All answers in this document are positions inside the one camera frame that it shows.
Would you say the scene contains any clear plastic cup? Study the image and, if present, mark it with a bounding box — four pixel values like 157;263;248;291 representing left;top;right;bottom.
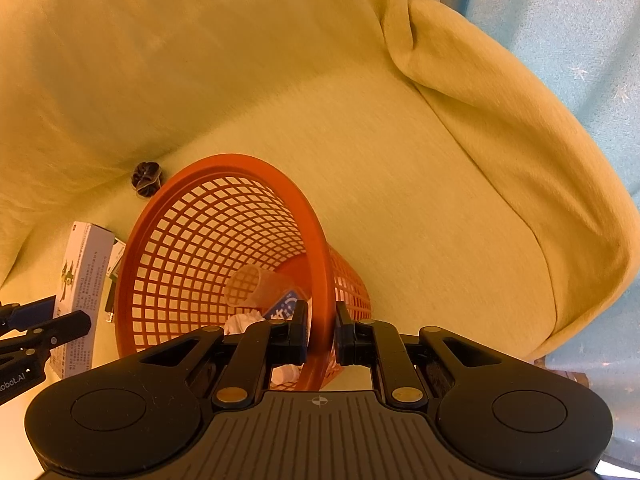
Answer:
224;264;296;311

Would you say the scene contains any white mesh sock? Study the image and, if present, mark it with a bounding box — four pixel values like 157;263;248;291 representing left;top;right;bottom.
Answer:
224;310;302;386

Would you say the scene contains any yellow sofa cover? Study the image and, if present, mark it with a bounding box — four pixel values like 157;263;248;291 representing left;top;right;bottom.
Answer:
1;0;639;360

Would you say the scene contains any dark brown hair scrunchie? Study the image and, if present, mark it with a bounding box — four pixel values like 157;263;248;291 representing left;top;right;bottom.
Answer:
131;162;163;198

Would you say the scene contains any blue white small packet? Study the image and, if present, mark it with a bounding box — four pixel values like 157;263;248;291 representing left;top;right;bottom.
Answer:
262;289;306;321

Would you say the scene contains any black ointment tube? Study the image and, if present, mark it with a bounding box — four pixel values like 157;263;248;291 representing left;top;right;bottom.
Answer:
104;280;117;323

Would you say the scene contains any light blue star curtain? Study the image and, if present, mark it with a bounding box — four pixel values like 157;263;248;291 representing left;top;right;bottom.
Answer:
442;0;639;470

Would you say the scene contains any orange mesh waste basket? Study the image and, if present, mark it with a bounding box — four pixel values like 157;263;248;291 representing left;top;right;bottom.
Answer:
115;154;371;390

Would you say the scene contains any white bird ointment box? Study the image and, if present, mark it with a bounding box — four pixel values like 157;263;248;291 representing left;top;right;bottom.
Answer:
50;221;114;379

